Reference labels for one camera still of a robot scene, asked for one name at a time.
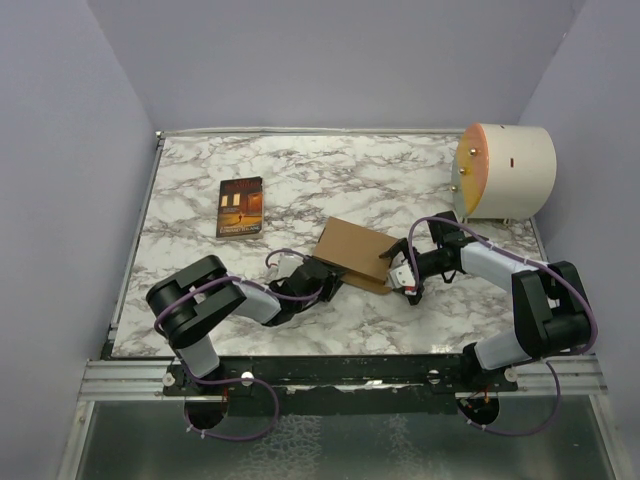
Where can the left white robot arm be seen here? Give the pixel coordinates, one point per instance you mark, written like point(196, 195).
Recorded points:
point(189, 304)

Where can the cream cylinder with coloured face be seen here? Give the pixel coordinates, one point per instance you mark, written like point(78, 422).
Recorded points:
point(502, 172)

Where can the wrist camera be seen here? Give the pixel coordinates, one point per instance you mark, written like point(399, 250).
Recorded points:
point(282, 265)
point(401, 280)

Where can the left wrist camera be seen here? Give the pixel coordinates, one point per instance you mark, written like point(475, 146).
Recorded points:
point(282, 265)

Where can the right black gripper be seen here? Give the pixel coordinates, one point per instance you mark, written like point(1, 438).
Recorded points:
point(402, 245)

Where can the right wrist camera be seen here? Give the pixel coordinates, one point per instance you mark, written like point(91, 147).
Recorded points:
point(401, 280)

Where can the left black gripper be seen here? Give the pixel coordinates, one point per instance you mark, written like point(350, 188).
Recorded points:
point(332, 282)

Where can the dark paperback book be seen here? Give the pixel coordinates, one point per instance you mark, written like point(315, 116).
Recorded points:
point(240, 212)

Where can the brown cardboard box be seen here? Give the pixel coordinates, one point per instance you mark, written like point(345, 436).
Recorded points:
point(357, 250)

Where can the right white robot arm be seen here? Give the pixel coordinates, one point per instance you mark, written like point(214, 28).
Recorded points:
point(551, 313)

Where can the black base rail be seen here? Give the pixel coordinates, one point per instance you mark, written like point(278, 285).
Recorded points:
point(259, 386)

